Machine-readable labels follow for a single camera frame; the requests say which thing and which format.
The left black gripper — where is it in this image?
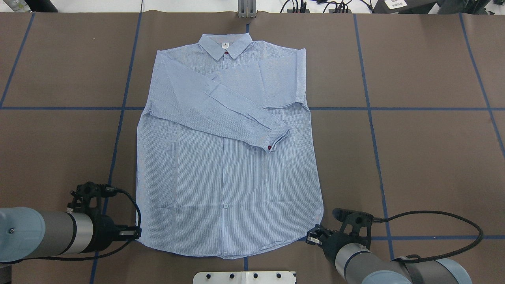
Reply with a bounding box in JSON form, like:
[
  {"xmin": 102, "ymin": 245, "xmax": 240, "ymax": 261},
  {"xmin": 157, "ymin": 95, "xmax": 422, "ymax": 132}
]
[{"xmin": 112, "ymin": 225, "xmax": 141, "ymax": 241}]

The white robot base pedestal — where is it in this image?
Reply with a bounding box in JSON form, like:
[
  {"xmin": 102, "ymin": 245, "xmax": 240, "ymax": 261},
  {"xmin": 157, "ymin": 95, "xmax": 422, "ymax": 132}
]
[{"xmin": 193, "ymin": 271, "xmax": 297, "ymax": 284}]

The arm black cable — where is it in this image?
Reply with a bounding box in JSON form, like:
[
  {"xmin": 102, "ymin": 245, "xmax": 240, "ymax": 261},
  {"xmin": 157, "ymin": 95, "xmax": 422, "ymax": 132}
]
[
  {"xmin": 371, "ymin": 211, "xmax": 484, "ymax": 264},
  {"xmin": 24, "ymin": 187, "xmax": 142, "ymax": 262}
]

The blue white striped shirt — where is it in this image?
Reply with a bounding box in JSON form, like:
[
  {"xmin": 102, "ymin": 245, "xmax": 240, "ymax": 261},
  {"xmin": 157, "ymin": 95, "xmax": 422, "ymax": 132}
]
[{"xmin": 137, "ymin": 34, "xmax": 324, "ymax": 259}]

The grey aluminium frame post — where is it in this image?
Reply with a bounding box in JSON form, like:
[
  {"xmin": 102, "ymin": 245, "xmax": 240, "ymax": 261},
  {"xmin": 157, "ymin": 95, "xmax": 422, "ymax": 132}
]
[{"xmin": 238, "ymin": 0, "xmax": 257, "ymax": 19}]

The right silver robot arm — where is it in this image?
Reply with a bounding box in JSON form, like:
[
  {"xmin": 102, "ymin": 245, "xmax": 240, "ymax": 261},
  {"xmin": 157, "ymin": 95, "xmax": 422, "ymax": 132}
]
[{"xmin": 305, "ymin": 224, "xmax": 473, "ymax": 284}]

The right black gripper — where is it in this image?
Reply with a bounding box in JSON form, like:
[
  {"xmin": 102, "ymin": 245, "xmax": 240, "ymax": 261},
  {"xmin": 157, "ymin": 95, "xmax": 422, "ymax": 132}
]
[{"xmin": 306, "ymin": 224, "xmax": 355, "ymax": 257}]

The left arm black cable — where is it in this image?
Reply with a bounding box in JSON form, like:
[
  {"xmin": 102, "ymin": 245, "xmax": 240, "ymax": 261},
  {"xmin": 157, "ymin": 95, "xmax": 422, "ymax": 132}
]
[{"xmin": 24, "ymin": 187, "xmax": 142, "ymax": 262}]

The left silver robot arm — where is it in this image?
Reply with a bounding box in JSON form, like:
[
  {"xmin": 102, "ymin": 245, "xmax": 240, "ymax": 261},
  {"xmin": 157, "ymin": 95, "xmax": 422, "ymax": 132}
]
[{"xmin": 0, "ymin": 207, "xmax": 141, "ymax": 263}]

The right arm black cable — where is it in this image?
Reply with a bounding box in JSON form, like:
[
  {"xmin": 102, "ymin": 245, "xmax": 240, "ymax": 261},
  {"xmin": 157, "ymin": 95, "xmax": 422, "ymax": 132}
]
[{"xmin": 371, "ymin": 211, "xmax": 484, "ymax": 264}]

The black cables power strip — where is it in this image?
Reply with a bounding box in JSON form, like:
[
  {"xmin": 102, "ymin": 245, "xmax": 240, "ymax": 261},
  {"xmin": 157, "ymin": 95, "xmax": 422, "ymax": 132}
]
[{"xmin": 271, "ymin": 0, "xmax": 378, "ymax": 14}]

